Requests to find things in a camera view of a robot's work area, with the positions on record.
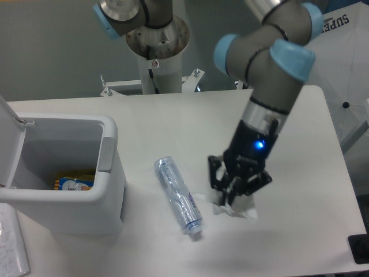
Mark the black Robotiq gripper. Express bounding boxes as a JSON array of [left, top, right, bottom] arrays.
[[208, 119, 279, 205]]

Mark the crushed clear plastic bottle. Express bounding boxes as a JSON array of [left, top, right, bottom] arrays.
[[154, 156, 202, 236]]

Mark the white plastic wrapper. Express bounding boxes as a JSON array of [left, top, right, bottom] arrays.
[[193, 188, 258, 222]]

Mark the white Superior umbrella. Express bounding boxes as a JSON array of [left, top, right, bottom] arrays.
[[308, 2, 368, 153]]

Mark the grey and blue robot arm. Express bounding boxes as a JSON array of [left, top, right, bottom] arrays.
[[93, 1, 323, 206]]

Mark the white notepad with handwriting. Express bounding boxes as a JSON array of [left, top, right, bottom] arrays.
[[1, 203, 31, 276]]

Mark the white metal base frame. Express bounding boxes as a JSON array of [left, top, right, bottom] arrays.
[[99, 68, 250, 98]]

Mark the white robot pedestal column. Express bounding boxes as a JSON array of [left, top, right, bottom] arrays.
[[126, 16, 190, 80]]

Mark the yellow blue snack packet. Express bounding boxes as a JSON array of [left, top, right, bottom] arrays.
[[54, 169, 95, 191]]

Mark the black device at table edge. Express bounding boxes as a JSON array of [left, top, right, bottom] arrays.
[[348, 234, 368, 264]]

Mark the black pedestal cable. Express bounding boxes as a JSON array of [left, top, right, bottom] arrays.
[[145, 44, 160, 95]]

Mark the white plastic trash can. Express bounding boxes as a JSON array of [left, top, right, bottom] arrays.
[[1, 100, 126, 234]]

